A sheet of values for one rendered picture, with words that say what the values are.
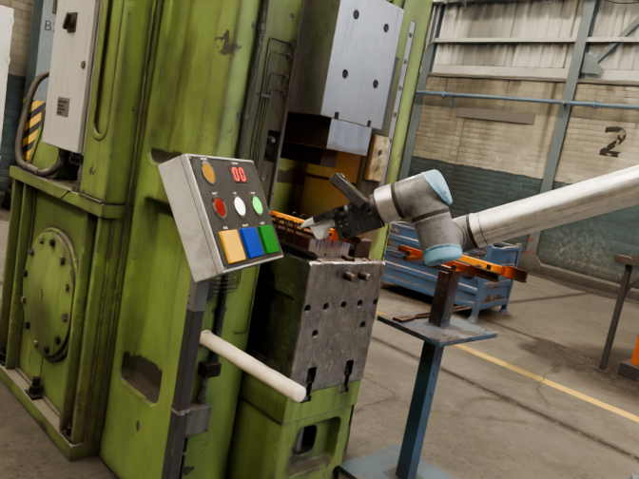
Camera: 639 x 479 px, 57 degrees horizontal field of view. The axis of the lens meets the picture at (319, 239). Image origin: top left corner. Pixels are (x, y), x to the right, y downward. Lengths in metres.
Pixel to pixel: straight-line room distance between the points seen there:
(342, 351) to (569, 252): 7.71
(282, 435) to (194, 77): 1.21
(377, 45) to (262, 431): 1.33
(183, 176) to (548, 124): 8.82
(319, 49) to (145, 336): 1.15
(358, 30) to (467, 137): 8.68
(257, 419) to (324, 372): 0.28
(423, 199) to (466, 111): 9.24
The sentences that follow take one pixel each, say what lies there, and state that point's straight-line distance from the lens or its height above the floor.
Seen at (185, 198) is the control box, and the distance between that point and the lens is 1.35.
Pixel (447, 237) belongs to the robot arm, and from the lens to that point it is 1.39.
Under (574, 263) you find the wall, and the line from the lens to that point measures 9.56.
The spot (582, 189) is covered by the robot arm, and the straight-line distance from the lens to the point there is 1.48.
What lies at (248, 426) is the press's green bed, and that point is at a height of 0.28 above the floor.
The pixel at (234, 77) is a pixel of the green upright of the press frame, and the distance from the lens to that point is 1.80.
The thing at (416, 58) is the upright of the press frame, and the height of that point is 1.67.
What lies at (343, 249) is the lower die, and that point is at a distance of 2.02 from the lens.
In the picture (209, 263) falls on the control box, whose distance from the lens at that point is 1.33.
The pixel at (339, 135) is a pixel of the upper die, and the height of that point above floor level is 1.32.
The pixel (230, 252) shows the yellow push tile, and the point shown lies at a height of 1.00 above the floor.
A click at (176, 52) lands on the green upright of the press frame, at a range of 2.13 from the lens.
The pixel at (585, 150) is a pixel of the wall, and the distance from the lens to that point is 9.62.
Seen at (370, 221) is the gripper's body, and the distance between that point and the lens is 1.45.
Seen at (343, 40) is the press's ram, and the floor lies 1.60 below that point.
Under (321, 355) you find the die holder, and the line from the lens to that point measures 2.01.
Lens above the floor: 1.26
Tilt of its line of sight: 8 degrees down
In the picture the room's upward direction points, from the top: 10 degrees clockwise
